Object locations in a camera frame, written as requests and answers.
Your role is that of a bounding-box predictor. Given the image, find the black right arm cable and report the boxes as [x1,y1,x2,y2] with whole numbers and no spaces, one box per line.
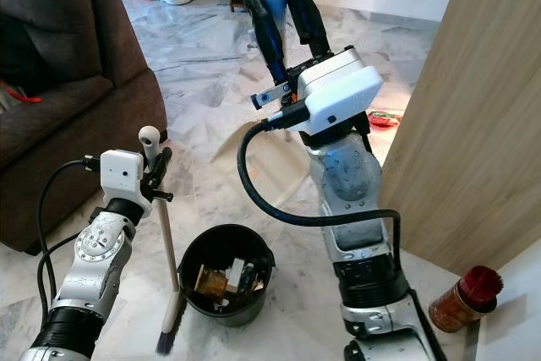
[237,114,405,294]

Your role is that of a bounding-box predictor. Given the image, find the dark brown fabric sofa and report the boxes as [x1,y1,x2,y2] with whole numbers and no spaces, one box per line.
[0,0,169,253]

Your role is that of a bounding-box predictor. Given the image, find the black round waste bin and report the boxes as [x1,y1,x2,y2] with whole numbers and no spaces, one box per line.
[178,223,276,329]

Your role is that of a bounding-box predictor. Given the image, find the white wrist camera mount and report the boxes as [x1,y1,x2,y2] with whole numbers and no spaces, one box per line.
[99,149,147,211]
[292,46,385,139]

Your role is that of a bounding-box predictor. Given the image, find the black bag with red strap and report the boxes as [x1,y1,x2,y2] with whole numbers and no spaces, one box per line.
[0,35,44,105]

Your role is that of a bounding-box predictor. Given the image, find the beige long-handled broom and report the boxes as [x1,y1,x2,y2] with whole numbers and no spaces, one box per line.
[139,125,188,357]

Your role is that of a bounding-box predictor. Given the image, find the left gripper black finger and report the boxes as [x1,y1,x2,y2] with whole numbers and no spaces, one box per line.
[146,147,173,183]

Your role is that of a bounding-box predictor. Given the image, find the small red floor dish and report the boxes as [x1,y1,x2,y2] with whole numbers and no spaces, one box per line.
[367,109,403,129]

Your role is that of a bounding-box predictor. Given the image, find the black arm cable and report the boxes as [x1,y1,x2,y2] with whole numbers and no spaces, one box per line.
[36,156,104,311]
[237,114,405,294]

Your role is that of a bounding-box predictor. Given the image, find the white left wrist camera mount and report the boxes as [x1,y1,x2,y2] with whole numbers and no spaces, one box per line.
[99,149,147,211]

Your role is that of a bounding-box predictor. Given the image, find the light wood cabinet panel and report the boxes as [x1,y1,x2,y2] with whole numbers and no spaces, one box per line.
[375,0,541,276]

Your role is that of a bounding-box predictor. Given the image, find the orange jar with red lid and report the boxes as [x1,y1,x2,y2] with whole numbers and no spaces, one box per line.
[428,264,505,335]

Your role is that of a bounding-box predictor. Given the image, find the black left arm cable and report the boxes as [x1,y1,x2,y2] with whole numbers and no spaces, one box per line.
[36,156,104,311]

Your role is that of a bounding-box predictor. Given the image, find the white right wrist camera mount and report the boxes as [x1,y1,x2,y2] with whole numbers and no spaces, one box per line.
[292,46,385,139]

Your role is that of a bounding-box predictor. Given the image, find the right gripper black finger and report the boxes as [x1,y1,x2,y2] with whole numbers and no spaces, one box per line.
[287,0,331,60]
[241,0,289,88]

